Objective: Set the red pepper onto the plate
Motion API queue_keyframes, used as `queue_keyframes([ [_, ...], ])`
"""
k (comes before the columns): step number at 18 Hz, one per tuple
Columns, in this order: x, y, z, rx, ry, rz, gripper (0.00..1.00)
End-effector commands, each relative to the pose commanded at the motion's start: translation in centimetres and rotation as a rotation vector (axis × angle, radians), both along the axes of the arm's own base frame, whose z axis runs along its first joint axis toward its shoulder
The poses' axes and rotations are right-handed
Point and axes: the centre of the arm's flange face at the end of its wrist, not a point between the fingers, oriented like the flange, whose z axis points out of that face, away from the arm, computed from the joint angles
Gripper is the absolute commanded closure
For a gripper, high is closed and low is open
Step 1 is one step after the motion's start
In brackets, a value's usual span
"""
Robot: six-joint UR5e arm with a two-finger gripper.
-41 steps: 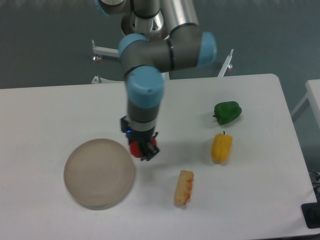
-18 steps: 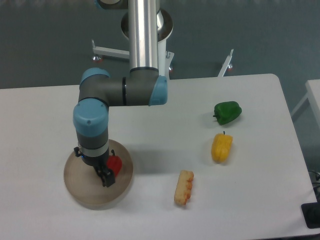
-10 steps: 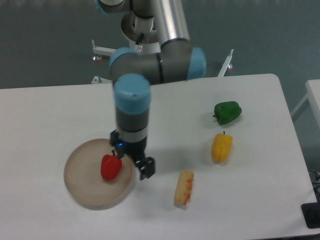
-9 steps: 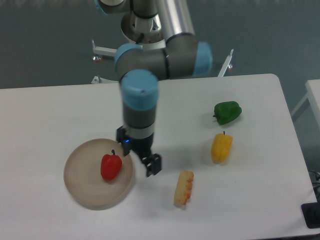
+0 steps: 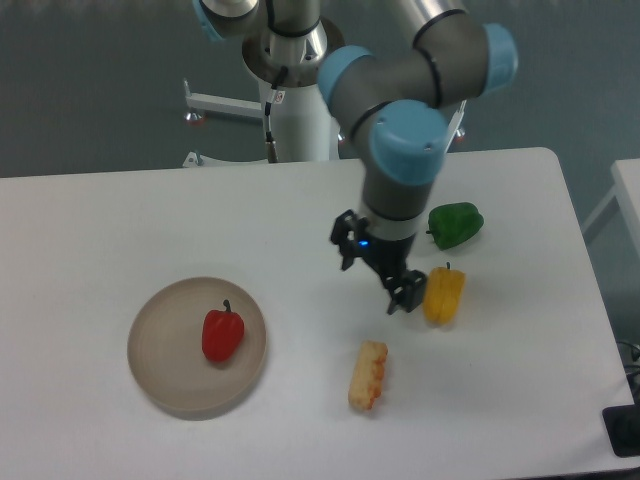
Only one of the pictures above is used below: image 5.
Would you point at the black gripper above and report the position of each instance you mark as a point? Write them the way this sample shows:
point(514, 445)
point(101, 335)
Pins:
point(387, 258)

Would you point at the red toy bell pepper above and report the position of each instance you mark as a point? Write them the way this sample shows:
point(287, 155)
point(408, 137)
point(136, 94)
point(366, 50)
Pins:
point(222, 333)

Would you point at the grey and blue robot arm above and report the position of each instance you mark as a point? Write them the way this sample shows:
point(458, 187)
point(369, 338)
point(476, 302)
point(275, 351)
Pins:
point(406, 143)

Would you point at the yellow toy bell pepper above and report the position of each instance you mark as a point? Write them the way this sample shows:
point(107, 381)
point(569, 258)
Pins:
point(444, 289)

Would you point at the green toy bell pepper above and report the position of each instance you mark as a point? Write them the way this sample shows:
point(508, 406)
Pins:
point(451, 225)

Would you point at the beige round plate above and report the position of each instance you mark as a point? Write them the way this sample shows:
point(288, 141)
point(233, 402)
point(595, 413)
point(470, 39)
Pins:
point(165, 356)

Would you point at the white side table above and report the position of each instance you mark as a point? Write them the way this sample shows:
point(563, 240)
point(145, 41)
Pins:
point(622, 197)

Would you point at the black device at table edge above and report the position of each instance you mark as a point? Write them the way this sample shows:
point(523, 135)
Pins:
point(622, 425)

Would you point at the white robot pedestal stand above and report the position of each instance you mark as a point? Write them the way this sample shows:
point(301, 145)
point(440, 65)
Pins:
point(313, 86)

